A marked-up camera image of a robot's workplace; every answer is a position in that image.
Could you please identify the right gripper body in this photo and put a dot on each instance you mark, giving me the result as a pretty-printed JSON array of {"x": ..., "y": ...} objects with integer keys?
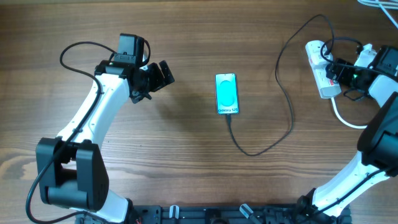
[{"x": 347, "y": 74}]

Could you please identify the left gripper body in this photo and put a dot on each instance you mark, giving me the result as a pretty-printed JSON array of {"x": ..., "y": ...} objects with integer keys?
[{"x": 151, "y": 80}]

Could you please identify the white power strip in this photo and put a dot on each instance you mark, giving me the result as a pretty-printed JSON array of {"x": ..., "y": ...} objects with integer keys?
[{"x": 326, "y": 88}]

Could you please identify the turquoise screen smartphone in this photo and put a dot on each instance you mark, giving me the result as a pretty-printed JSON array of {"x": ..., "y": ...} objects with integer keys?
[{"x": 226, "y": 93}]

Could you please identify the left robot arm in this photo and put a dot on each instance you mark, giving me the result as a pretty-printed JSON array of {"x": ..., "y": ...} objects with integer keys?
[{"x": 71, "y": 171}]

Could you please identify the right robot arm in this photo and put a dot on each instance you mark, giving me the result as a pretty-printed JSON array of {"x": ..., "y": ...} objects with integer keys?
[{"x": 374, "y": 162}]

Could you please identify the white charger plug adapter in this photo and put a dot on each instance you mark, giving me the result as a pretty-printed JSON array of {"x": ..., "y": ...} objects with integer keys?
[{"x": 317, "y": 61}]

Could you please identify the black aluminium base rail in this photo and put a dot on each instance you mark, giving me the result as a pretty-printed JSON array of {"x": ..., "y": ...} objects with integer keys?
[{"x": 155, "y": 214}]

